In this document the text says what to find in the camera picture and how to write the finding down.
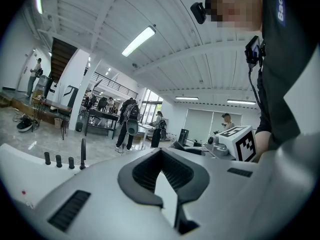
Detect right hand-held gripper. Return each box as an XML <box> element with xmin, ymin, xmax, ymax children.
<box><xmin>169</xmin><ymin>125</ymin><xmax>258</xmax><ymax>163</ymax></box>

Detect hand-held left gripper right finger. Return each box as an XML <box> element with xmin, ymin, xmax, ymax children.
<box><xmin>159</xmin><ymin>148</ymin><xmax>273</xmax><ymax>240</ymax></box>

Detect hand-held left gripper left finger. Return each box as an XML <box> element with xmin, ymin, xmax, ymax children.
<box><xmin>28</xmin><ymin>148</ymin><xmax>176</xmax><ymax>240</ymax></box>

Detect person's right forearm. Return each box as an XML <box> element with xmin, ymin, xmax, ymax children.
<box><xmin>254</xmin><ymin>130</ymin><xmax>274</xmax><ymax>163</ymax></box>

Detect black tall speaker box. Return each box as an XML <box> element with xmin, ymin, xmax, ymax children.
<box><xmin>178</xmin><ymin>128</ymin><xmax>190</xmax><ymax>145</ymax></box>

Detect white desk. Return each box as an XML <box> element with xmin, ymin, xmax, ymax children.
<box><xmin>136</xmin><ymin>123</ymin><xmax>156</xmax><ymax>148</ymax></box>

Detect glass entrance doors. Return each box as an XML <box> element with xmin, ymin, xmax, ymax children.
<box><xmin>139</xmin><ymin>88</ymin><xmax>164</xmax><ymax>125</ymax></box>

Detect black shelf table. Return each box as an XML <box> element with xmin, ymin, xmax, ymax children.
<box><xmin>84</xmin><ymin>108</ymin><xmax>120</xmax><ymax>138</ymax></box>

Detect black mezzanine railing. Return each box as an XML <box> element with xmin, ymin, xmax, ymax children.
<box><xmin>91</xmin><ymin>71</ymin><xmax>139</xmax><ymax>98</ymax></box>

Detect wooden table black legs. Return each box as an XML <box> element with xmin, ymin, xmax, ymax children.
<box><xmin>31</xmin><ymin>96</ymin><xmax>73</xmax><ymax>140</ymax></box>

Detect black chest-mounted device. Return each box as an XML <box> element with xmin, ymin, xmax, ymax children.
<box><xmin>244</xmin><ymin>35</ymin><xmax>266</xmax><ymax>69</ymax></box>

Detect person's black shirt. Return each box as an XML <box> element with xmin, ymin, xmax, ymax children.
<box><xmin>256</xmin><ymin>0</ymin><xmax>320</xmax><ymax>151</ymax></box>

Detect gray bulky container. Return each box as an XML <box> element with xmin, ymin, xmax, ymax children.
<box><xmin>36</xmin><ymin>74</ymin><xmax>53</xmax><ymax>98</ymax></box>

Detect wooden platform steps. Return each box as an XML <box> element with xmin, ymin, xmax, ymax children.
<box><xmin>0</xmin><ymin>90</ymin><xmax>35</xmax><ymax>110</ymax></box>

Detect person's head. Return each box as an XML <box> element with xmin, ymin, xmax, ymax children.
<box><xmin>204</xmin><ymin>0</ymin><xmax>265</xmax><ymax>32</ymax></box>

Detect dark wooden staircase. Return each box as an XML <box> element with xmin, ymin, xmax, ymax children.
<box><xmin>50</xmin><ymin>37</ymin><xmax>79</xmax><ymax>83</ymax></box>

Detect black head-mounted camera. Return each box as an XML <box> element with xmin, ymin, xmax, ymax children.
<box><xmin>189</xmin><ymin>1</ymin><xmax>209</xmax><ymax>25</ymax></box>

